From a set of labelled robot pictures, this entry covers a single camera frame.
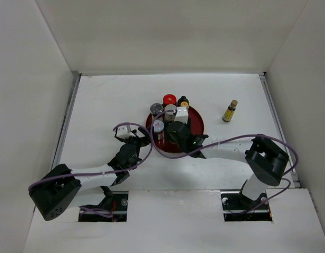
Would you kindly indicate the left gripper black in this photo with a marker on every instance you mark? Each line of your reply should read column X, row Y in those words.
column 143, row 140

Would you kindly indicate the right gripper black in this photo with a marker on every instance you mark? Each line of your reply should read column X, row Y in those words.
column 186, row 125

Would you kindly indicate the white lid spice jar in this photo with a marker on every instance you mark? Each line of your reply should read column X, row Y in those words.
column 158, row 130

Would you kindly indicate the silver lid blue label jar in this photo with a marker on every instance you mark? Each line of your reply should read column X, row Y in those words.
column 170, row 113

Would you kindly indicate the white bottle black cap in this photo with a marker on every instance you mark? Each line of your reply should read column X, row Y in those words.
column 183, row 100

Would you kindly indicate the red lid sauce jar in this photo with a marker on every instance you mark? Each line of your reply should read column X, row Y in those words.
column 169, row 99

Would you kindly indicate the small yellow label bottle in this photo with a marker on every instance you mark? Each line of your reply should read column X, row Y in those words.
column 230, row 111

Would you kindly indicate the red sauce bottle green label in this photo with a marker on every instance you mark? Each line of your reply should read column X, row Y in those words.
column 184, row 104

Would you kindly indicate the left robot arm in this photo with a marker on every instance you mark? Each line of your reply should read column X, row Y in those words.
column 89, row 189

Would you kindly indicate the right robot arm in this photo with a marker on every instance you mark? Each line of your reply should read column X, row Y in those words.
column 266, row 159

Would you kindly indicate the red round tray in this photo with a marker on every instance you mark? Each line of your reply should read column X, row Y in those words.
column 195, row 121

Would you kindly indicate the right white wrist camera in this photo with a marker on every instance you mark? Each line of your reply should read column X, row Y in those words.
column 181, row 115

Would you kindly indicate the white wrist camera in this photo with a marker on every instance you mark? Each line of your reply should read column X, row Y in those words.
column 124, row 132
column 181, row 115

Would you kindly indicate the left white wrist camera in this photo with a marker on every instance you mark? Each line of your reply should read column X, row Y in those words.
column 124, row 132

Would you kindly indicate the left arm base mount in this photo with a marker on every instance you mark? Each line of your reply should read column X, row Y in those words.
column 111, row 208

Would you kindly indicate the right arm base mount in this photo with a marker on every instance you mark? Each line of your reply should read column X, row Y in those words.
column 238, row 208

